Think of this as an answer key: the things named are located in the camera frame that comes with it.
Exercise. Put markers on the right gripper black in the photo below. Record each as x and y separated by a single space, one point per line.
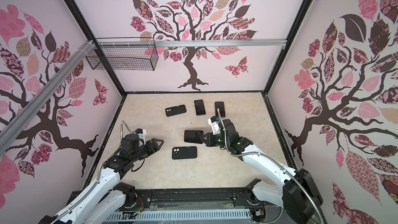
209 141

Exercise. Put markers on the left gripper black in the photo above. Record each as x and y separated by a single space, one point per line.
151 150

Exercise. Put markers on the dark phone screen up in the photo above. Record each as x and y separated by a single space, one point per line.
193 136

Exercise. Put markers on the large black phone case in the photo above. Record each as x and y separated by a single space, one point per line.
187 152

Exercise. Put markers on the pink phone case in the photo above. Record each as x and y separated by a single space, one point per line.
219 115

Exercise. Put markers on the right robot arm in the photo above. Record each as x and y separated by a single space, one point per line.
295 191

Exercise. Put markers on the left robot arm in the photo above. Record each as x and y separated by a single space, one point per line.
107 193

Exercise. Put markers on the silver-edged black phone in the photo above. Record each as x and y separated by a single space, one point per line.
199 107

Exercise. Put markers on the small black phone case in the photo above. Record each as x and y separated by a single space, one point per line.
175 110

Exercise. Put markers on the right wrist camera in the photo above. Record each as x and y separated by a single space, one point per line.
214 124

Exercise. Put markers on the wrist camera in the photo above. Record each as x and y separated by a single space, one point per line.
141 133
214 124

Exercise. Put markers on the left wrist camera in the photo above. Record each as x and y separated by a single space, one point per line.
141 133

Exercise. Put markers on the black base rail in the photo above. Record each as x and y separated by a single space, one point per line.
238 196

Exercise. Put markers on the white slotted cable duct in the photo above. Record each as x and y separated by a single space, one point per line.
180 215

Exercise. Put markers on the black wire basket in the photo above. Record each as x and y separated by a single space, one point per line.
124 54

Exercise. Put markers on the back aluminium rail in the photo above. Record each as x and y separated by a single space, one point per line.
196 43

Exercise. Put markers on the aluminium rail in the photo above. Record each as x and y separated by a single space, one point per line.
17 125
196 43

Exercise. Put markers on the left aluminium rail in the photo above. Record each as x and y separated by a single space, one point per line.
17 125

